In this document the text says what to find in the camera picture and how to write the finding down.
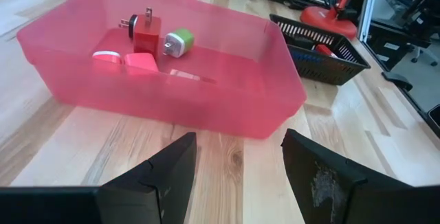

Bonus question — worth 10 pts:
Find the red desk lamp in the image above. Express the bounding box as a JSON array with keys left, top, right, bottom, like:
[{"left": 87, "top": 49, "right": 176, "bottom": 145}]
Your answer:
[{"left": 299, "top": 0, "right": 362, "bottom": 41}]

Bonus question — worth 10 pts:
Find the red wall charger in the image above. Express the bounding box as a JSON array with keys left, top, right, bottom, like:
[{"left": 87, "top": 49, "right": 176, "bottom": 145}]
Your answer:
[
  {"left": 91, "top": 49, "right": 124, "bottom": 72},
  {"left": 123, "top": 52, "right": 160, "bottom": 76}
]

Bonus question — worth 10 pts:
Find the black round wall charger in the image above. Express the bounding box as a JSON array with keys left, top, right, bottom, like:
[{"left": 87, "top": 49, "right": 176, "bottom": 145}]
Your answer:
[{"left": 118, "top": 14, "right": 139, "bottom": 41}]

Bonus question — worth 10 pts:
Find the green white wall charger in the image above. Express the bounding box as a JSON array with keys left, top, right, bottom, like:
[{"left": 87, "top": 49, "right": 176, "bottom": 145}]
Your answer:
[{"left": 162, "top": 27, "right": 196, "bottom": 59}]

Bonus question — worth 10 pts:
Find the pink translucent plastic bin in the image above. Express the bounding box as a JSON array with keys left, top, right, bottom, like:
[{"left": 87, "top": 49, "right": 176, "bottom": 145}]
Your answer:
[{"left": 15, "top": 0, "right": 308, "bottom": 140}]

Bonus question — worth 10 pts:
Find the white metal post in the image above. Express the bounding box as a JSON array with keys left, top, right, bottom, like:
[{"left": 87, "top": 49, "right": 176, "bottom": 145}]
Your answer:
[{"left": 357, "top": 0, "right": 378, "bottom": 43}]

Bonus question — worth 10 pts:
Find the black slotted plastic basket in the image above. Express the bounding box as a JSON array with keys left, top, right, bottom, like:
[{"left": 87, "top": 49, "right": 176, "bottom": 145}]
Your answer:
[{"left": 268, "top": 13, "right": 372, "bottom": 87}]

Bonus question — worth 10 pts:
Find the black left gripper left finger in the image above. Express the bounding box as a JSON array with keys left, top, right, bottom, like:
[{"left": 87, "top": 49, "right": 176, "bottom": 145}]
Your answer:
[{"left": 97, "top": 131, "right": 198, "bottom": 224}]

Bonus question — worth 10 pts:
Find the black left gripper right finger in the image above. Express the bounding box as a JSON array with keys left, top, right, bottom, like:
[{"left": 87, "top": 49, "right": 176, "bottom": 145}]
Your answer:
[{"left": 280, "top": 128, "right": 440, "bottom": 224}]

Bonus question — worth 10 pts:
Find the red charger with prongs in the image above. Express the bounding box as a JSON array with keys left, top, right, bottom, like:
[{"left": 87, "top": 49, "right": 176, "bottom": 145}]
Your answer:
[{"left": 133, "top": 7, "right": 163, "bottom": 62}]

